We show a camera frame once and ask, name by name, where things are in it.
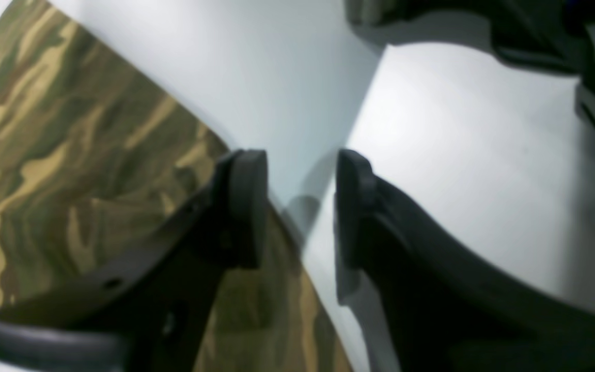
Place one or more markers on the blue and black bin items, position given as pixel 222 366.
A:
pixel 553 36

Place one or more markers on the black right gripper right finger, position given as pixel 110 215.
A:
pixel 446 308

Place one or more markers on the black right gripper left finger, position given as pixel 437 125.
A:
pixel 147 309

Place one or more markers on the camouflage T-shirt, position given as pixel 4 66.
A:
pixel 94 155

